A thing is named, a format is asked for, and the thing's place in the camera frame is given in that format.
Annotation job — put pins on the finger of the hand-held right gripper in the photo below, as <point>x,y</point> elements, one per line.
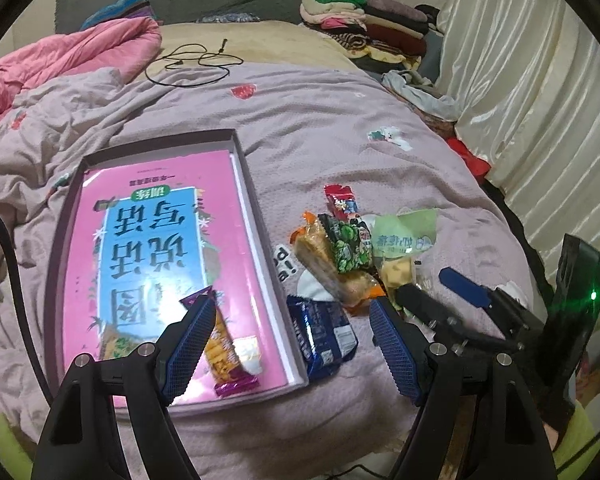
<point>462,287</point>
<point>430,312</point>

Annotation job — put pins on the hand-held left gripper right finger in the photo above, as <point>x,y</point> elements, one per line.
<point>392,347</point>

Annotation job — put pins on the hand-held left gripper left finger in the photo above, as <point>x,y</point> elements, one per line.
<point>190,340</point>

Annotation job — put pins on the purple and yellow snack bar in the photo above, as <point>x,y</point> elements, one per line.
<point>226,352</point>

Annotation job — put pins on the clear yellow cake packet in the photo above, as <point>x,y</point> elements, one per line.
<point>397,272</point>

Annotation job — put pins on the dark blue snack packet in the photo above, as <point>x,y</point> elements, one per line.
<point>321,335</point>

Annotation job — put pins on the light green snack packet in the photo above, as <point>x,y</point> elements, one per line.
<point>405,234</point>

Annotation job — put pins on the green and black snack packet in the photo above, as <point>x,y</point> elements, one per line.
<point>347,247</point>

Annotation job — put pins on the long orange snack packet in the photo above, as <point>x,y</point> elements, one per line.
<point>314,250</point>

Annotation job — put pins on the red snack packet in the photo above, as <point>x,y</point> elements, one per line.
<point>340,201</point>

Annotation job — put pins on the grey shallow box tray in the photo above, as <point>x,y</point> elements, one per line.
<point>252,200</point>

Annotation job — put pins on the floral cloth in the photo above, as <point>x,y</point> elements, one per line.
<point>596,375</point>

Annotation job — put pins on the pink and blue book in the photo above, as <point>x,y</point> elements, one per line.
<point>130,240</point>

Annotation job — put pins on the lime green cloth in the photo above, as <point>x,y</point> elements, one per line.
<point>577,432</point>
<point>7,442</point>

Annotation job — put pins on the red cloth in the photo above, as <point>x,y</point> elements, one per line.
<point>470,157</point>

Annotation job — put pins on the white and grey garment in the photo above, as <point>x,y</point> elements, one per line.
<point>420,95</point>

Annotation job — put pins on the cream satin curtain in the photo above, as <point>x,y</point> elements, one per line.
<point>530,85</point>

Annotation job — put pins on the lilac printed blanket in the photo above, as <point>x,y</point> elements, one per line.
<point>305,125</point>

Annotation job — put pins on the stack of folded clothes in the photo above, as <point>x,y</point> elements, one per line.
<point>375,25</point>

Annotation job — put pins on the pink quilt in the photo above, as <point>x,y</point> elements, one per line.
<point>80,55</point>

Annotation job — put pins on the beige bed sheet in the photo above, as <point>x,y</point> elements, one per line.
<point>280,40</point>

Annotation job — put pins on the dark patterned cloth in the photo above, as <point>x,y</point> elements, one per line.
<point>227,17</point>

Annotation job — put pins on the blue striped cloth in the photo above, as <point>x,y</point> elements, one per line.
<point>117,10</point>

